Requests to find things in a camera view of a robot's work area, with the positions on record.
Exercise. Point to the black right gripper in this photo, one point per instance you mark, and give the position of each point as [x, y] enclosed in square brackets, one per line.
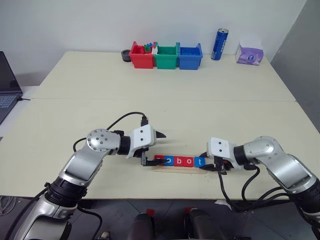
[221, 164]

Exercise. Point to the blue letter tile o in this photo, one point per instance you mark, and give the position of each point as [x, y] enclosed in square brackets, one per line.
[168, 162]

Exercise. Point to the tall blue drink can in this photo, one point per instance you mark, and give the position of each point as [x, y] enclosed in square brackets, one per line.
[219, 45]

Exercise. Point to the black round holder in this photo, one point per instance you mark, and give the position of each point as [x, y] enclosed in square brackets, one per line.
[125, 57]

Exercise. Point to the wooden letter tray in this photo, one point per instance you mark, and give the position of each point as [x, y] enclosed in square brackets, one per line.
[180, 170]

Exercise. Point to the red letter r block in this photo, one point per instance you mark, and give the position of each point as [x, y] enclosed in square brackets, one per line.
[158, 158]

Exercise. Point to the white plastic piece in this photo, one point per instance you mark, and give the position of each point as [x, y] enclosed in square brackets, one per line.
[155, 50]

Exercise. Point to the red plastic bin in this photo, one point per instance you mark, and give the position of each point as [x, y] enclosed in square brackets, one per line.
[142, 61]

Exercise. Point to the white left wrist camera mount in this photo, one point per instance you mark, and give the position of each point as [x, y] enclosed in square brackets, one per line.
[142, 137]

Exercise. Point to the purple tissue box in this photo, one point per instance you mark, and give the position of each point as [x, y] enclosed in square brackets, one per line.
[250, 57]

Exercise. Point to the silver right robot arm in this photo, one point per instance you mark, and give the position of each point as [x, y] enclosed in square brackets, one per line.
[287, 165]

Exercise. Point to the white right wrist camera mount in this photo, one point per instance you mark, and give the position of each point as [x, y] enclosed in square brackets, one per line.
[220, 148]

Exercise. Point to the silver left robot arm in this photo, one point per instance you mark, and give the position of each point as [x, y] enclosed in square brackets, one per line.
[82, 162]

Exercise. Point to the red letter b block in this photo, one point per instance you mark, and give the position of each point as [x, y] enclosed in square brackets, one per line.
[178, 161]

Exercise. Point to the dark laptop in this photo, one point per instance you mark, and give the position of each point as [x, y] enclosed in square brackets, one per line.
[7, 80]

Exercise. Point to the green plastic bin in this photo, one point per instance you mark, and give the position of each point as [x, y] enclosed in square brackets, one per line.
[165, 62]

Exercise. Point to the coloured toy bricks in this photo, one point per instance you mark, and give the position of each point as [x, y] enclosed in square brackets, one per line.
[148, 48]

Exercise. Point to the red letter o block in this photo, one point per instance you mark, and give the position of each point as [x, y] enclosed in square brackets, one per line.
[188, 161]

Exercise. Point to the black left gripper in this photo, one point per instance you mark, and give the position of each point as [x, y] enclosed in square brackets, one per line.
[144, 160]

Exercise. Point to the blue letter t block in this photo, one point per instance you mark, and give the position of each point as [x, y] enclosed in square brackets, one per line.
[199, 162]

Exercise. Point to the red floor tape piece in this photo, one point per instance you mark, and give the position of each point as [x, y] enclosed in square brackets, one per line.
[150, 212]

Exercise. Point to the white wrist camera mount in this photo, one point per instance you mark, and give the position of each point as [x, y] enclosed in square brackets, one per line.
[142, 137]
[220, 148]

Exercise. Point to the dark rounded shape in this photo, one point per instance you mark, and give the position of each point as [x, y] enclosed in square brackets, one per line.
[198, 225]
[141, 226]

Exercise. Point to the blue plastic bin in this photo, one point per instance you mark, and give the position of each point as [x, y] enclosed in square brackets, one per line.
[188, 62]

